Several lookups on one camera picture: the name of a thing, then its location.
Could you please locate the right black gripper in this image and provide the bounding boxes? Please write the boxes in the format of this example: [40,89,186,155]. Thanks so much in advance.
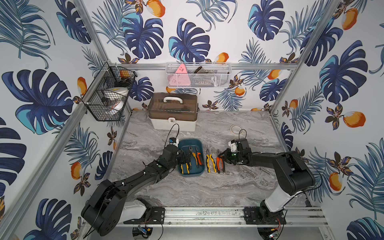
[217,148,242,164]

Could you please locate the orange long nose pliers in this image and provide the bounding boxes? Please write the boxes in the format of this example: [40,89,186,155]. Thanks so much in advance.
[216,150,226,174]

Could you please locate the small yellow black pliers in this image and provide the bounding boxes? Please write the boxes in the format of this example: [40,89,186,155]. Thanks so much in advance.
[180,163,190,175]

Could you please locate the yellow black combination pliers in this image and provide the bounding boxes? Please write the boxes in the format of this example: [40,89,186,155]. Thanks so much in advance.
[206,153,217,173]

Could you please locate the teal plastic storage tray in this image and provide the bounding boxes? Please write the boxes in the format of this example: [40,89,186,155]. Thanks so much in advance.
[177,139,206,178]

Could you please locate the orange black cutting pliers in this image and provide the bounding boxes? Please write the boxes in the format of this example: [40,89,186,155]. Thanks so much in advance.
[189,146,203,168]

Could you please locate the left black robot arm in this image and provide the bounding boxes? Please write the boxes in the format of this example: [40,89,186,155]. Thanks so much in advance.
[81,145,191,236]

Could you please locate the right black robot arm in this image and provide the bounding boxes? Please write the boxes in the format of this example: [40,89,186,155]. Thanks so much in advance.
[218,139,316,225]

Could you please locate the masking tape roll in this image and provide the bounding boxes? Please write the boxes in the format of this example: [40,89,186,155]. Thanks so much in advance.
[230,124,243,135]

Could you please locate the white brown toolbox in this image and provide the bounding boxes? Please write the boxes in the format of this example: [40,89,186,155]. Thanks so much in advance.
[148,93,198,132]

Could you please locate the pink triangle card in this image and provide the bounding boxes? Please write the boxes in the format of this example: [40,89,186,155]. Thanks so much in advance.
[169,64,191,88]

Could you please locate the white bowl in basket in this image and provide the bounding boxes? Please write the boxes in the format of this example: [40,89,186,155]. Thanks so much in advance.
[102,87,129,114]

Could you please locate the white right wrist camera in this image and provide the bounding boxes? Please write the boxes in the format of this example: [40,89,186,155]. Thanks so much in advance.
[228,140,238,152]

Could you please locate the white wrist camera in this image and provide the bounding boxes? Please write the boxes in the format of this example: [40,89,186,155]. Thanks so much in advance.
[228,140,238,152]
[169,138,179,147]

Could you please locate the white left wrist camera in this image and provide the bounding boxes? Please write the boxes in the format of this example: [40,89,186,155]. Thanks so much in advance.
[169,138,179,147]

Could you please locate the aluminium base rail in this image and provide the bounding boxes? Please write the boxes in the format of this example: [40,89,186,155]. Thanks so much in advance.
[111,206,328,228]

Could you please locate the white mesh wall basket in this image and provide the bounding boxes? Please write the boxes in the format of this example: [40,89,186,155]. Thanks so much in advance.
[165,63,232,89]

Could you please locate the black wire basket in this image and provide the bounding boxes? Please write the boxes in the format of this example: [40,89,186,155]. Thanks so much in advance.
[82,63,138,122]

